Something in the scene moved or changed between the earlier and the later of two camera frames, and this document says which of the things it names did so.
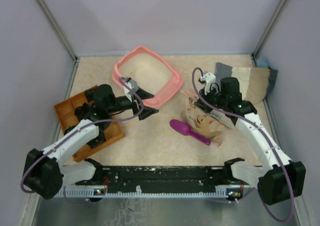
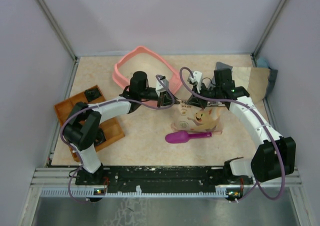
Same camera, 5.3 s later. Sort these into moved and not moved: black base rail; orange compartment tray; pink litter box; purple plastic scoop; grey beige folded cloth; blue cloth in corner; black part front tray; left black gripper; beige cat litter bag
Moved: purple plastic scoop; beige cat litter bag; left black gripper
Not moved: blue cloth in corner; black part front tray; black base rail; orange compartment tray; pink litter box; grey beige folded cloth
